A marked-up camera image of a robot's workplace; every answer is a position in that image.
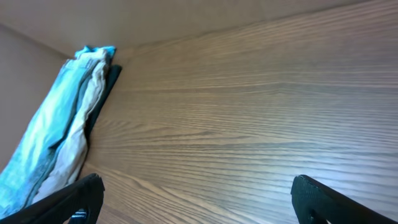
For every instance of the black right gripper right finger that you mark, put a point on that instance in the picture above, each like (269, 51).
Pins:
(316, 203)

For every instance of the light blue shirt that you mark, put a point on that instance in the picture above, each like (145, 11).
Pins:
(37, 151)

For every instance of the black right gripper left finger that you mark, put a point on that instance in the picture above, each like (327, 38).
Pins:
(79, 202)

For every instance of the black garment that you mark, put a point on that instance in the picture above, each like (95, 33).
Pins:
(111, 78)

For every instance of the beige shorts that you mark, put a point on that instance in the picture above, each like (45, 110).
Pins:
(72, 151)

